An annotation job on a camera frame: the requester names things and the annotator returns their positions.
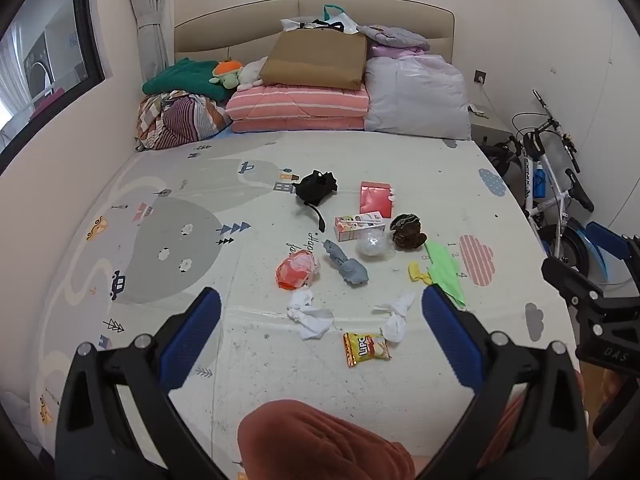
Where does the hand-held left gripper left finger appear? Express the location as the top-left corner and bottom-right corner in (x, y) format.
(55, 287), (236, 480)

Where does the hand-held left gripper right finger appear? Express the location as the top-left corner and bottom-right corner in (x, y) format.
(415, 284), (588, 480)

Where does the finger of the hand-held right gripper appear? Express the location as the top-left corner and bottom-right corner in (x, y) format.
(585, 221), (640, 286)
(541, 257), (631, 346)

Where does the brown scrunched cloth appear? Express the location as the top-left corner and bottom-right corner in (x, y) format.
(389, 214), (428, 251)

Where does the orange plastic bag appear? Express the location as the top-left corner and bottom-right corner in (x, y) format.
(276, 251), (321, 292)

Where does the red paper bag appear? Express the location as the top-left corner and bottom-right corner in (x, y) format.
(359, 181), (395, 218)

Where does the black fabric bag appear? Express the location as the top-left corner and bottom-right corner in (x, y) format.
(292, 170), (338, 233)

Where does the crumpled white tissue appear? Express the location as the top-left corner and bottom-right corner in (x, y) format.
(286, 290), (335, 342)
(372, 291), (417, 345)

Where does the yellow snack packet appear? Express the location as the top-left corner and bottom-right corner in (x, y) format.
(342, 331), (392, 368)

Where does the white blue bicycle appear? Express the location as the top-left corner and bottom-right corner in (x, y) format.
(482, 89), (626, 281)

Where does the grey sock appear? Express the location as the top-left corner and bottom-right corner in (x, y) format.
(322, 239), (370, 288)

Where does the crumpled clear plastic wrap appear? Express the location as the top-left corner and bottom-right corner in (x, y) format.
(356, 227), (396, 260)

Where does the small pink cardboard box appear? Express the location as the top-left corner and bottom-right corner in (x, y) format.
(334, 211), (386, 242)

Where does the grey nightstand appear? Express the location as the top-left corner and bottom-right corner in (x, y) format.
(470, 105), (516, 161)

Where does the striped bedding bundle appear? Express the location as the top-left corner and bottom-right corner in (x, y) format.
(135, 90), (233, 152)

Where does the white duvet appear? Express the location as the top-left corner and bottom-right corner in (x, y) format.
(364, 55), (473, 141)

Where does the pink striped quilt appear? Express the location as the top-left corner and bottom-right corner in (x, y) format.
(225, 82), (371, 134)

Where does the green blanket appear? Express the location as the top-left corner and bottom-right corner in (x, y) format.
(142, 57), (238, 103)

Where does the white plush toy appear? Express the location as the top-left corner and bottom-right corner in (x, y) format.
(236, 57), (268, 92)

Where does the purple folded blanket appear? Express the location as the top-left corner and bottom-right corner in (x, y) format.
(356, 24), (431, 61)

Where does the brown flat cushion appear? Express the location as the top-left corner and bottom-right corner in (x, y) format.
(259, 27), (371, 92)

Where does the beige bed headboard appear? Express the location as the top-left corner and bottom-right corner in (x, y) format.
(173, 0), (456, 68)

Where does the grey curtain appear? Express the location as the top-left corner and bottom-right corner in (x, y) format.
(125, 0), (173, 83)

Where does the black framed window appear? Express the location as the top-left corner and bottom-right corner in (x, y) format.
(0, 0), (107, 171)

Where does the white bag with green handle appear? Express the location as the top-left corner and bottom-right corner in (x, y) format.
(280, 4), (360, 36)

